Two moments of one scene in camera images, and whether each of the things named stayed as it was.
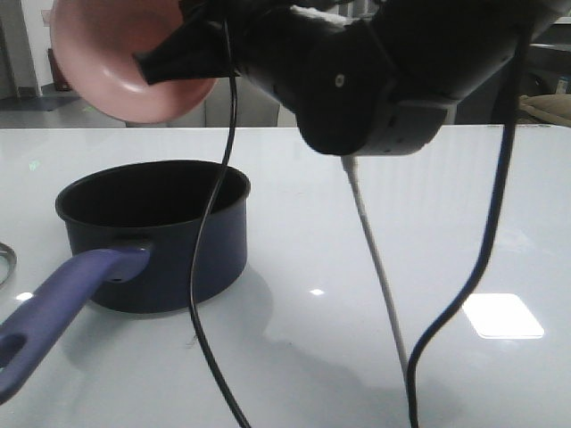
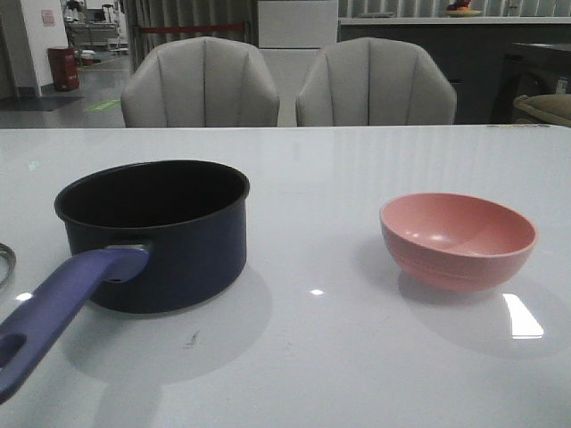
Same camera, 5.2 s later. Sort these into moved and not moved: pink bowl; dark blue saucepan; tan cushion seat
Moved: pink bowl
Not moved: tan cushion seat; dark blue saucepan
